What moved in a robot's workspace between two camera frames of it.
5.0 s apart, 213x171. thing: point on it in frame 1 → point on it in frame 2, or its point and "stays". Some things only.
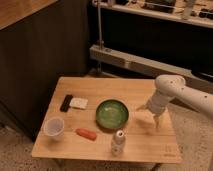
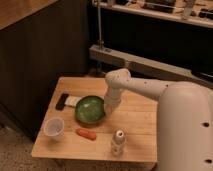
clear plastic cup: (54, 128) stays
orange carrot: (86, 133) stays
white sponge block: (79, 102) stays
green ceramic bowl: (112, 113) → (89, 110)
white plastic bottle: (118, 143) stays
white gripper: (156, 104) → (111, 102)
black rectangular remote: (66, 102) → (61, 101)
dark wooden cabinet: (40, 41) stays
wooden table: (97, 119) stays
